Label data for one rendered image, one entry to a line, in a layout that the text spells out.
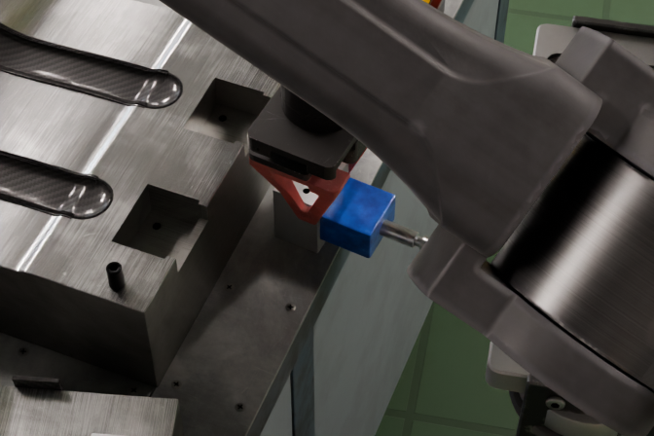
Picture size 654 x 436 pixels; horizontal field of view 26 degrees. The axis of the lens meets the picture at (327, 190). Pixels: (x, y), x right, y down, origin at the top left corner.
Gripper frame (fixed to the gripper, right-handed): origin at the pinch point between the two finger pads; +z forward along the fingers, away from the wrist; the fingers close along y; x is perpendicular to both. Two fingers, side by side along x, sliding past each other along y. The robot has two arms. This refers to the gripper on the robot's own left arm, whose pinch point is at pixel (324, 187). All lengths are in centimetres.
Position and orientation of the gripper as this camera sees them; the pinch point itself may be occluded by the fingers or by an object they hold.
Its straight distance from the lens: 101.3
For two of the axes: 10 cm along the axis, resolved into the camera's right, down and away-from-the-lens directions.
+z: 0.0, 6.3, 7.8
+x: 8.9, 3.5, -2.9
